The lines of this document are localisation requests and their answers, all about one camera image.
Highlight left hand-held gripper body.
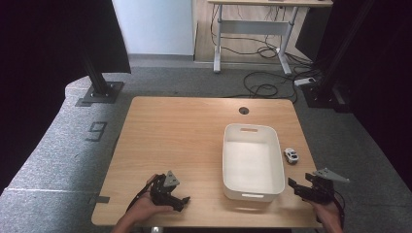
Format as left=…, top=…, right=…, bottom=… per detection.
left=149, top=170, right=183, bottom=209

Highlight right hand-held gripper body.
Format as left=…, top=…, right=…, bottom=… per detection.
left=304, top=167, right=351, bottom=205

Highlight white toy police car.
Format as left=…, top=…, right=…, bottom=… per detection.
left=284, top=148, right=300, bottom=165

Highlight white plastic bin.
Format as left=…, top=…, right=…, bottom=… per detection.
left=222, top=122, right=287, bottom=203

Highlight person's left hand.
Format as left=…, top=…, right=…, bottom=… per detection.
left=128, top=174, right=175, bottom=225

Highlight person's right hand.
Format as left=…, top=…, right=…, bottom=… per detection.
left=305, top=199, right=344, bottom=233

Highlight white power strip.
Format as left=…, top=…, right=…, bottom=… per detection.
left=293, top=77, right=317, bottom=87

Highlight black metal stand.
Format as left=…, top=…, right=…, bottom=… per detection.
left=300, top=0, right=377, bottom=110
left=75, top=52, right=125, bottom=108

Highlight black curtain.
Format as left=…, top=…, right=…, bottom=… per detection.
left=0, top=0, right=132, bottom=195
left=295, top=0, right=412, bottom=183

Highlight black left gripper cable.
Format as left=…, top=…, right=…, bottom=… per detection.
left=126, top=174, right=160, bottom=213

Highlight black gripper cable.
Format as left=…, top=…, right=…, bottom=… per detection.
left=333, top=189, right=347, bottom=227
left=126, top=174, right=160, bottom=213

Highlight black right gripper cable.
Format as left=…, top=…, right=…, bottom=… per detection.
left=333, top=189, right=347, bottom=227

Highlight black floor cable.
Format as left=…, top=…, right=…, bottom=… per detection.
left=209, top=4, right=314, bottom=66
left=223, top=70, right=299, bottom=105

